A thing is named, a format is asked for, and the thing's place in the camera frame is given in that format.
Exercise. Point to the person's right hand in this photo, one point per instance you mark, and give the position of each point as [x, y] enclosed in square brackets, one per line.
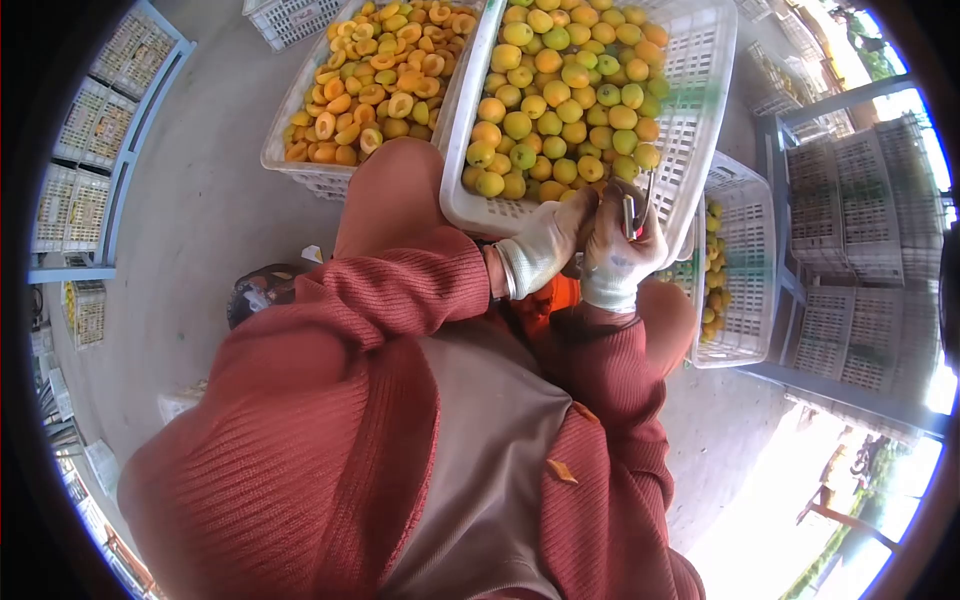
[619, 262]

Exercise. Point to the person's left hand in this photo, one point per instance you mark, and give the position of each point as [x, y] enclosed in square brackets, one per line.
[544, 247]

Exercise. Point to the person's left fingers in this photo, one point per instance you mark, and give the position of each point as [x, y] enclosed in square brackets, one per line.
[576, 217]

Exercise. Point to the person's right fingers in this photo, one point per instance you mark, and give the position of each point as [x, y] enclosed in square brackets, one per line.
[611, 214]

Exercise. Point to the small metal knife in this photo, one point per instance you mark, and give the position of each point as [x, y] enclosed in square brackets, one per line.
[632, 221]

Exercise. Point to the orange container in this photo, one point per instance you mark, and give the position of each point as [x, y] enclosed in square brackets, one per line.
[551, 300]

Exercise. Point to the heap of greenish apricots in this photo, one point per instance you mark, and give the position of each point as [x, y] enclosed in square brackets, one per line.
[714, 270]

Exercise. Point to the pile of whole apricots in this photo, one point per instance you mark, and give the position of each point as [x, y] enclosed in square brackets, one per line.
[562, 97]

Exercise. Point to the white plastic crate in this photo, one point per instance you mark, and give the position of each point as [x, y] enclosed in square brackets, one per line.
[292, 21]
[746, 255]
[300, 169]
[690, 90]

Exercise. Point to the orange fruit scrap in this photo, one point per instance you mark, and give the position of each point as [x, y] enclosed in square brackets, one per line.
[586, 412]
[561, 471]

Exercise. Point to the stack of white crates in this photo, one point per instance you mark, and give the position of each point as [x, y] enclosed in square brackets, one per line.
[780, 82]

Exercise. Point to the pile of halved apricots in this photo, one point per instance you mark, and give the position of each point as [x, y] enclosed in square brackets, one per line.
[375, 82]

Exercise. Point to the blue rack with crates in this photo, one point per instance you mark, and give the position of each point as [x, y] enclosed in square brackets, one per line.
[855, 247]
[112, 150]

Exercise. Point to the person's body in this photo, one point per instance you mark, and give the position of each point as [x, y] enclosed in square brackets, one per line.
[465, 465]

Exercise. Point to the dark round object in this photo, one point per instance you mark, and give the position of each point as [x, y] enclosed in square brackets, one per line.
[259, 294]

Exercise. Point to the small white crate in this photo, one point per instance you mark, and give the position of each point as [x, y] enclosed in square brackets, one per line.
[86, 315]

